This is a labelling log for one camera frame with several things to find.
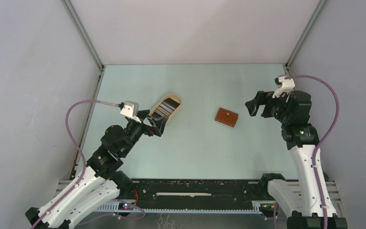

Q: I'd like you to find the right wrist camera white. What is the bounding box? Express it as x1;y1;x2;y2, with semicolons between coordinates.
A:
272;75;295;98

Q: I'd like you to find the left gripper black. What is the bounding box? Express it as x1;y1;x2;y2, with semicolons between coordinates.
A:
121;110;168;156

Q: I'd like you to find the aluminium frame rail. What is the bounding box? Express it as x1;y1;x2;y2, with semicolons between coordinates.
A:
55;180;345;215

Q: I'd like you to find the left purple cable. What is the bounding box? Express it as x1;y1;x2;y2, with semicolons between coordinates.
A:
31;100;146;229

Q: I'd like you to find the small circuit board led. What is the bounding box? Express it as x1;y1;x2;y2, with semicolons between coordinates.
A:
118;203;135;211

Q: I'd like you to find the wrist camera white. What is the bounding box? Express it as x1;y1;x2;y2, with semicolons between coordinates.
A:
272;75;295;98
120;101;142;123

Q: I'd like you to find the beige oval tray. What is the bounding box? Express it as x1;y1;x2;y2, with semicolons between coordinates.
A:
150;94;182;124

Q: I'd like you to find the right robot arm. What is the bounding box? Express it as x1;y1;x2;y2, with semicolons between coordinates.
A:
245;91;348;229

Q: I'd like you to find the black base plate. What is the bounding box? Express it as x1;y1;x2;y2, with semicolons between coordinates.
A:
116;179;286;211

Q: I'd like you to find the brown leather card holder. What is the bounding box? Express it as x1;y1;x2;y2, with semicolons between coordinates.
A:
214;108;239;127

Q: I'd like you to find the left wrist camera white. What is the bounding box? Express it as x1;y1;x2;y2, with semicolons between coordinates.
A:
120;101;142;123

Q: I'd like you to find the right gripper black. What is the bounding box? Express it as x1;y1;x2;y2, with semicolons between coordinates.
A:
244;88;291;124

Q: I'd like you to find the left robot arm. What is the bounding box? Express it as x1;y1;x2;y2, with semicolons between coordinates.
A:
25;110;169;229

